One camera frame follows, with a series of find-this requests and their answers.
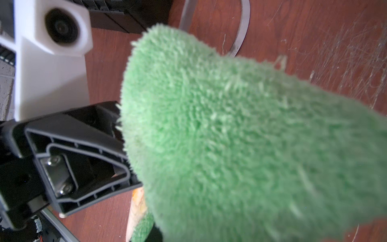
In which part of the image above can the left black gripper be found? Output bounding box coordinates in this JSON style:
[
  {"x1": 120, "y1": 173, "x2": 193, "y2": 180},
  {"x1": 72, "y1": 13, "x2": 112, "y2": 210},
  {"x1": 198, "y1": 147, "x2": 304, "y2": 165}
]
[{"x1": 1, "y1": 101, "x2": 142, "y2": 242}]

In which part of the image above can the green rag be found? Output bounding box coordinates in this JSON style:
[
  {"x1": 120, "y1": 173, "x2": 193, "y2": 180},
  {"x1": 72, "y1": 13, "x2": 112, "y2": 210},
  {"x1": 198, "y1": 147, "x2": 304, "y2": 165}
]
[{"x1": 120, "y1": 25, "x2": 387, "y2": 242}]

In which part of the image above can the wooden handle sickle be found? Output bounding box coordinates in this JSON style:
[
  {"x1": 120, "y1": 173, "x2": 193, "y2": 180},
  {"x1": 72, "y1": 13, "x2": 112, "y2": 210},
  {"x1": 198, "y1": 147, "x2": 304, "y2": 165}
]
[
  {"x1": 178, "y1": 0, "x2": 251, "y2": 57},
  {"x1": 126, "y1": 188, "x2": 148, "y2": 242}
]

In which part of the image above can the black plastic toolbox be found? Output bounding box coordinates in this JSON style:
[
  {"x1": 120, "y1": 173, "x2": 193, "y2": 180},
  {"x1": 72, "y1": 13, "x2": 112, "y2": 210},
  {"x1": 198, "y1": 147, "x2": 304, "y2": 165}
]
[{"x1": 71, "y1": 0, "x2": 173, "y2": 34}]

